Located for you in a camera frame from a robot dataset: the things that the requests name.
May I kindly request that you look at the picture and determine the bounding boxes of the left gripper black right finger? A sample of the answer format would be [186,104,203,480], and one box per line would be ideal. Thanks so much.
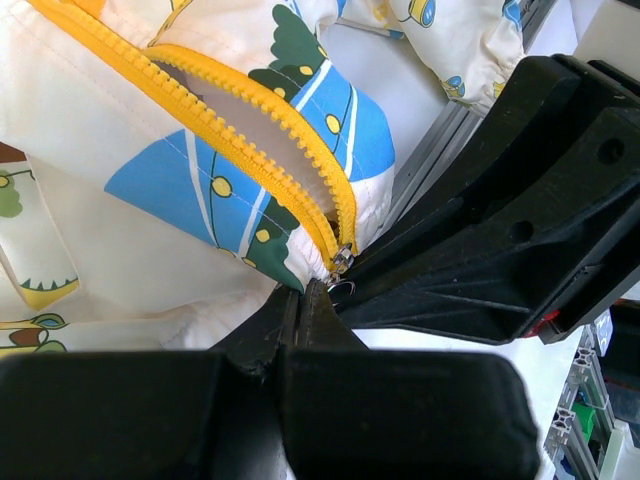
[279,281,541,479]

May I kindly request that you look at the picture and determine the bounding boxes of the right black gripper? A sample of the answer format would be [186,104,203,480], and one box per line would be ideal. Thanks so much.
[340,107,639,344]

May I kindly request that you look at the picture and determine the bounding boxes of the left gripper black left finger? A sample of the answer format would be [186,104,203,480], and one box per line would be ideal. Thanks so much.
[1,288,300,479]

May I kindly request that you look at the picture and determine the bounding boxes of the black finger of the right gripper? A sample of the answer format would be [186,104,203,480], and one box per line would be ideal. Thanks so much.
[349,54,639,280]

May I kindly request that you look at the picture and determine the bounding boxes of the yellow cream printed kids jacket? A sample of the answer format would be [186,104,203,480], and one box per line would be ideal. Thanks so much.
[1,1,524,358]

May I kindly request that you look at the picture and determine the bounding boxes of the aluminium front rail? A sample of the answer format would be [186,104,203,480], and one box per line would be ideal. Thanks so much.
[385,1,577,227]

